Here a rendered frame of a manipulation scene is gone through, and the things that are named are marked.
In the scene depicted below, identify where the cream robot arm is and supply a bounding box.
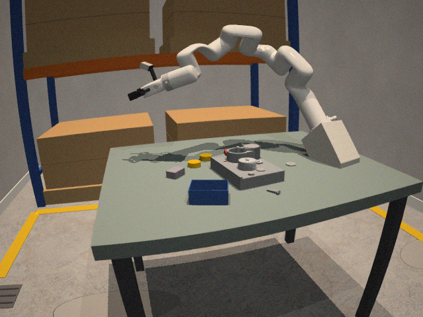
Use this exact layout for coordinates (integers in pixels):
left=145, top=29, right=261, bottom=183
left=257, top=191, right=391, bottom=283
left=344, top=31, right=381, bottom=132
left=162, top=25, right=337, bottom=131

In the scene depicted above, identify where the yellow short cylinder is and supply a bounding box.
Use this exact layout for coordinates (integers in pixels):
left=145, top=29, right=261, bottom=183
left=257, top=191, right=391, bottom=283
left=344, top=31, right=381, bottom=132
left=200, top=153, right=212, bottom=161
left=188, top=160, right=201, bottom=168

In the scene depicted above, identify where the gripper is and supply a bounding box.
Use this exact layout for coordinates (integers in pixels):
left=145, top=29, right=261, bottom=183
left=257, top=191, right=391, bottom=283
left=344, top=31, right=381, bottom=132
left=128, top=75, right=168, bottom=100

